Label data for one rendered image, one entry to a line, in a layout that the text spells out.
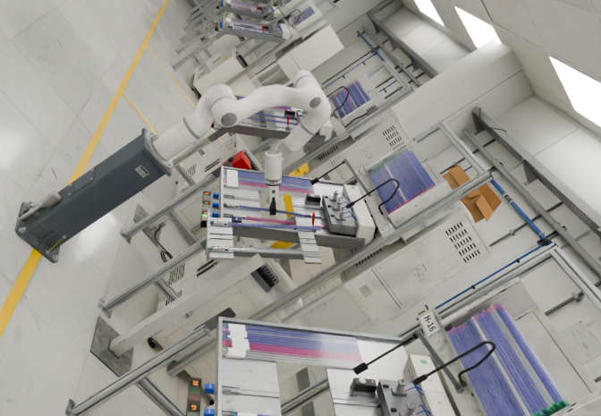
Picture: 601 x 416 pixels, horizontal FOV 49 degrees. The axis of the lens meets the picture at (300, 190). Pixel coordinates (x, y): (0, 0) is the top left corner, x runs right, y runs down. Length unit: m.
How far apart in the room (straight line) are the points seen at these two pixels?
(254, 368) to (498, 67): 4.84
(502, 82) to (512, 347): 4.63
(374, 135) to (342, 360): 2.46
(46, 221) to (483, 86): 4.57
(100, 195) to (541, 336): 1.91
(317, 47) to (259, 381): 5.85
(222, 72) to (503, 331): 5.86
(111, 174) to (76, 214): 0.26
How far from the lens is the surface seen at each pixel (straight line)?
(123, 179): 3.03
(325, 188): 3.77
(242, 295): 3.36
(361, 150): 4.65
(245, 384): 2.25
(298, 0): 9.08
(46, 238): 3.21
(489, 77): 6.64
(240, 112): 2.89
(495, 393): 2.23
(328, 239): 3.23
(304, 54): 7.74
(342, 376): 2.39
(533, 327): 2.61
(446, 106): 6.58
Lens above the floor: 1.59
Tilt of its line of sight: 9 degrees down
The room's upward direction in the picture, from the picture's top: 57 degrees clockwise
